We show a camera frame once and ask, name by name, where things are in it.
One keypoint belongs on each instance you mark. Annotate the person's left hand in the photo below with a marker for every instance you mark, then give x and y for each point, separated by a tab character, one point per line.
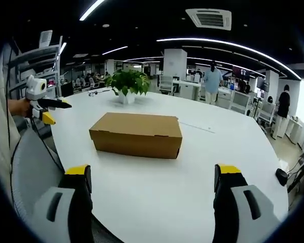
19	107

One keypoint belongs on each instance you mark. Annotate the ceiling air conditioner vent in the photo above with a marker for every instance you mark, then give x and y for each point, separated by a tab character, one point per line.
209	19

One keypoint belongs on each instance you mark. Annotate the brown cardboard shoe box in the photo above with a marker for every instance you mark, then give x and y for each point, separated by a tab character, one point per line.
136	135

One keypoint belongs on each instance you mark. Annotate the white office chair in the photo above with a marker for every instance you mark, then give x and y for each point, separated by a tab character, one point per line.
266	114
239	101
167	83

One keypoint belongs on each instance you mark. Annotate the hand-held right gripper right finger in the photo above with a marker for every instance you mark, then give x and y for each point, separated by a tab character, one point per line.
239	205

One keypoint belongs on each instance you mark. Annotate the grey metal shelf rack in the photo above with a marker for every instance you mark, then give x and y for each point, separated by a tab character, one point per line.
38	68

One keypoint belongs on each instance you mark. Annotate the small white device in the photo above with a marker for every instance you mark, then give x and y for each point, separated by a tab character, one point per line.
93	93

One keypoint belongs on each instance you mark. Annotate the green potted plant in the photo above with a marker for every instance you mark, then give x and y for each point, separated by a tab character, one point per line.
128	81

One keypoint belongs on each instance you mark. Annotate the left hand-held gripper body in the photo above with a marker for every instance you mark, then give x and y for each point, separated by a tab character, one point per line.
36	92

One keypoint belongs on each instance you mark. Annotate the black office chair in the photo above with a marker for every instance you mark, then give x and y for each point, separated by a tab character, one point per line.
292	176

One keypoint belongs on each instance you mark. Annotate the long ceiling light strip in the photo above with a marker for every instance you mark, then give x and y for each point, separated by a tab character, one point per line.
230	54

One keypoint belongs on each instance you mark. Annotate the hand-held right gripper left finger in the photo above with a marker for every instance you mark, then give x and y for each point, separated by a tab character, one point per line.
66	202

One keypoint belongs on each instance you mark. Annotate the white plant pot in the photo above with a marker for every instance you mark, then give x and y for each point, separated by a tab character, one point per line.
126	97

